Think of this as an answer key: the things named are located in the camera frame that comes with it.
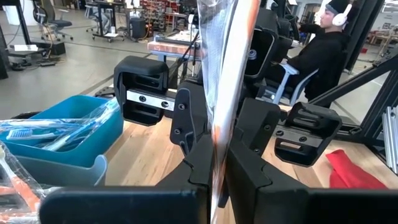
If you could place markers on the black rolling table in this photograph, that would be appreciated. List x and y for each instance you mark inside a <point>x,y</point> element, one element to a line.
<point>101,18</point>

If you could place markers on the wooden table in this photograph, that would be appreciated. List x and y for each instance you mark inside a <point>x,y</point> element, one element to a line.
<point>168,48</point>

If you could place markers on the black cabinet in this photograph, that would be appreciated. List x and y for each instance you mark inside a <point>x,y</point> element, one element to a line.
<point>137,28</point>

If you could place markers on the light grey chair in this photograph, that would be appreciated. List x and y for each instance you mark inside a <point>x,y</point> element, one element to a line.
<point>286,81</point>

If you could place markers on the dark grey plastic bin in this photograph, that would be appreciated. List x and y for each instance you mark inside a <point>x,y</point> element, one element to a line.
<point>62,174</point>

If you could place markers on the red parts shelf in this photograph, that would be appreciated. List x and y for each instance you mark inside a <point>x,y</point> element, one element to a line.
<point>158,12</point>

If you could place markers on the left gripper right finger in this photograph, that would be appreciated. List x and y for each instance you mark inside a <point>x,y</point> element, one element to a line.
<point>280,205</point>

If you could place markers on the teal plastic bin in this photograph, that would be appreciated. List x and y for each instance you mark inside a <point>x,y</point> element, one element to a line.
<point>102,143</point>

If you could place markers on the blue toothbrush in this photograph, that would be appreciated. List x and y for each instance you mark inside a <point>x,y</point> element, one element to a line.
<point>77,130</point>
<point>19,134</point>
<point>31,124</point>

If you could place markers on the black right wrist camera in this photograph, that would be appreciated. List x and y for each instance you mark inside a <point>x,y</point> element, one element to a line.
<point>262,32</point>

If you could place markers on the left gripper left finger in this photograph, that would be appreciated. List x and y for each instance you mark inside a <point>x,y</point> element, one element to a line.
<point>124,205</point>

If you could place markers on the silver metal bracket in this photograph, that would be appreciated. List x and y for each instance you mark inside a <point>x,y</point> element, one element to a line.
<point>391,140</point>

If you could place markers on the red cloth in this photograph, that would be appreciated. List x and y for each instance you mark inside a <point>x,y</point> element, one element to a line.
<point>348,174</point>

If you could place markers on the orange toothbrush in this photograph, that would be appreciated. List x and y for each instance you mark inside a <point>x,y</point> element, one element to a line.
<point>230,77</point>
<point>12,214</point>
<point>21,186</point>

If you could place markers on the grey office chair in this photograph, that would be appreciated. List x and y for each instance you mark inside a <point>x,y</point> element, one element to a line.
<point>56,21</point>

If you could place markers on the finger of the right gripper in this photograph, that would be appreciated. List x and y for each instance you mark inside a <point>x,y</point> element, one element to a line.
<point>258,127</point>
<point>189,118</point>

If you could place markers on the person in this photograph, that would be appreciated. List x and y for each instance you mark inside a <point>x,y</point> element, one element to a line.
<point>323,59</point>

